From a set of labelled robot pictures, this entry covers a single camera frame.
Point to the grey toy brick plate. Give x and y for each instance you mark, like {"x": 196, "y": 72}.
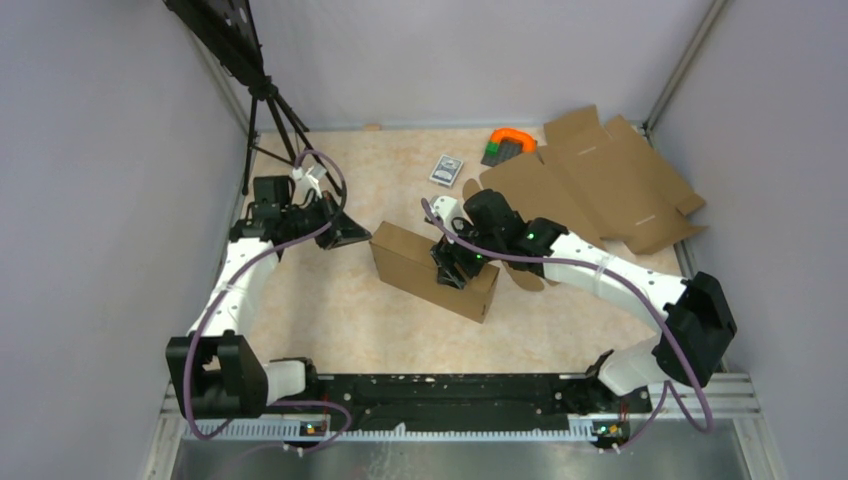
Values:
{"x": 507, "y": 151}

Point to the blue playing card deck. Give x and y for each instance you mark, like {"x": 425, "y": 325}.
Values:
{"x": 446, "y": 171}

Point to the black tripod stand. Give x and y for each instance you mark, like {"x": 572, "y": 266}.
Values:
{"x": 290, "y": 128}

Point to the orange curved toy piece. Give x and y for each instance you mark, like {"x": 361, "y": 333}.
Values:
{"x": 523, "y": 139}

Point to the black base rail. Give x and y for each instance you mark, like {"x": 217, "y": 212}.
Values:
{"x": 471, "y": 402}

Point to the brown cardboard box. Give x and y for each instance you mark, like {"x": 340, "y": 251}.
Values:
{"x": 602, "y": 180}
{"x": 402, "y": 259}

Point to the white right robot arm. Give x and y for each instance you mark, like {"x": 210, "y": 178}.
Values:
{"x": 691, "y": 317}

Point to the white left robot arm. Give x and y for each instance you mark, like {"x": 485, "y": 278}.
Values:
{"x": 214, "y": 370}

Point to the black perforated board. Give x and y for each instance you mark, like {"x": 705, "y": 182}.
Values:
{"x": 227, "y": 29}

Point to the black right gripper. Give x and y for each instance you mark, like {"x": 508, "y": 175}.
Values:
{"x": 445, "y": 257}

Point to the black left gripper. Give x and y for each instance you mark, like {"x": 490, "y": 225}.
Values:
{"x": 344, "y": 231}

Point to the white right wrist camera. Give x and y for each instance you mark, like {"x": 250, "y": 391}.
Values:
{"x": 450, "y": 211}

